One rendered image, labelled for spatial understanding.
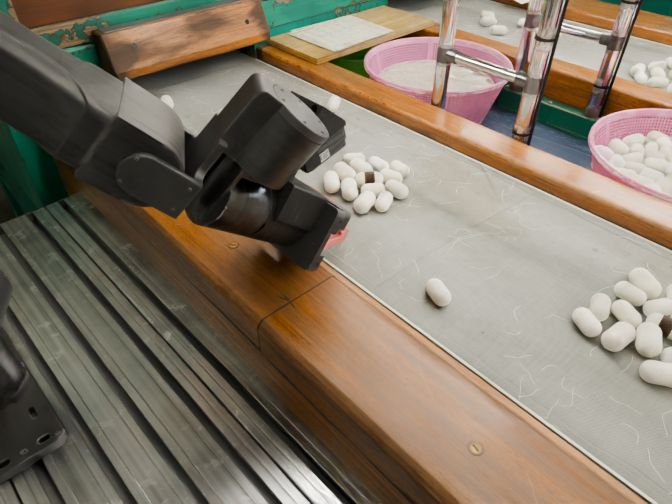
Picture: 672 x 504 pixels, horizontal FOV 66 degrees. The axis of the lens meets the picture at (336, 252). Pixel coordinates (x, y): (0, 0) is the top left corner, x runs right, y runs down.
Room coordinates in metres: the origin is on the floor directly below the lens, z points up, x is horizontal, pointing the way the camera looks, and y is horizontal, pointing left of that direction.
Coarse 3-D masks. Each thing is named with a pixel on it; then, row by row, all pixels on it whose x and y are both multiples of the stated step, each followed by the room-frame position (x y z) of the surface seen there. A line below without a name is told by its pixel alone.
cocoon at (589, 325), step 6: (576, 312) 0.34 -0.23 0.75; (582, 312) 0.34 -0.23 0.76; (588, 312) 0.34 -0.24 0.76; (576, 318) 0.33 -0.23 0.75; (582, 318) 0.33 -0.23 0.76; (588, 318) 0.33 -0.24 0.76; (594, 318) 0.33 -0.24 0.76; (576, 324) 0.33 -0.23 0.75; (582, 324) 0.33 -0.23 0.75; (588, 324) 0.32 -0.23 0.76; (594, 324) 0.32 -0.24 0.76; (600, 324) 0.32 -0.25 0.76; (582, 330) 0.32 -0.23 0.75; (588, 330) 0.32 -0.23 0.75; (594, 330) 0.32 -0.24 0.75; (600, 330) 0.32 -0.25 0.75; (588, 336) 0.32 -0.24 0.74; (594, 336) 0.32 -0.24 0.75
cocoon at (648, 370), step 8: (648, 360) 0.28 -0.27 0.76; (640, 368) 0.28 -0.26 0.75; (648, 368) 0.27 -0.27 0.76; (656, 368) 0.27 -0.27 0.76; (664, 368) 0.27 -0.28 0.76; (648, 376) 0.27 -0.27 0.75; (656, 376) 0.26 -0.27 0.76; (664, 376) 0.26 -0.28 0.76; (656, 384) 0.26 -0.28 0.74; (664, 384) 0.26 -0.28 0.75
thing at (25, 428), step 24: (0, 336) 0.32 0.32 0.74; (0, 360) 0.30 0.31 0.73; (0, 384) 0.29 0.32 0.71; (24, 384) 0.30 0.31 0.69; (0, 408) 0.28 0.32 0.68; (24, 408) 0.28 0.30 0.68; (48, 408) 0.28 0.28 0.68; (0, 432) 0.26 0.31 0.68; (24, 432) 0.26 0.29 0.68; (48, 432) 0.26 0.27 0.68; (0, 456) 0.23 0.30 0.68; (24, 456) 0.23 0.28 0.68; (0, 480) 0.21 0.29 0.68
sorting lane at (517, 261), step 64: (256, 64) 1.00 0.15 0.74; (192, 128) 0.74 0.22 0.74; (384, 128) 0.74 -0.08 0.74; (320, 192) 0.56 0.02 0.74; (448, 192) 0.56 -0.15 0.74; (512, 192) 0.56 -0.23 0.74; (384, 256) 0.44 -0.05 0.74; (448, 256) 0.44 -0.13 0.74; (512, 256) 0.44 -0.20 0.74; (576, 256) 0.44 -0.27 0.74; (640, 256) 0.44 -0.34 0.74; (448, 320) 0.34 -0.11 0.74; (512, 320) 0.34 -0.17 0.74; (512, 384) 0.27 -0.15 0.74; (576, 384) 0.27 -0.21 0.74; (640, 384) 0.27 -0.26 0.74; (576, 448) 0.21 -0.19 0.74; (640, 448) 0.21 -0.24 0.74
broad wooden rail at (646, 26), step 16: (496, 0) 1.42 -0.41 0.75; (512, 0) 1.39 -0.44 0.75; (544, 0) 1.35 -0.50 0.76; (576, 0) 1.35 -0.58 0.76; (592, 0) 1.35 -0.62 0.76; (576, 16) 1.26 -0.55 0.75; (592, 16) 1.23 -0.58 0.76; (608, 16) 1.22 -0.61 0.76; (640, 16) 1.22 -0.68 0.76; (656, 16) 1.22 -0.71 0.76; (640, 32) 1.15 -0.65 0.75; (656, 32) 1.13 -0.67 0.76
